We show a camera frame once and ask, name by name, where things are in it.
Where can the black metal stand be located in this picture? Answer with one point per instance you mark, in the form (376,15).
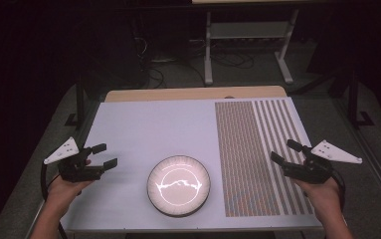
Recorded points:
(353,99)
(79,99)

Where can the white metal table frame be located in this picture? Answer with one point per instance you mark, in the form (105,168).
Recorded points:
(208,49)

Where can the person's left hand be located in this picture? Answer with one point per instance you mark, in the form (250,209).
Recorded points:
(60,194)

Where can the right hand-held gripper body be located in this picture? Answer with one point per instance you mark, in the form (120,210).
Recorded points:
(314,169)

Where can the person's right hand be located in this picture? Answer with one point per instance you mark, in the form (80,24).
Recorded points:
(325,197)

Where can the round plate with dark rim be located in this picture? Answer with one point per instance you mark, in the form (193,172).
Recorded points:
(178,186)

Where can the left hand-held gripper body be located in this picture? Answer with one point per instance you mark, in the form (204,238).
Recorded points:
(75,167)

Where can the white mat with striped print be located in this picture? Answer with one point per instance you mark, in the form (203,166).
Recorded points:
(145,132)

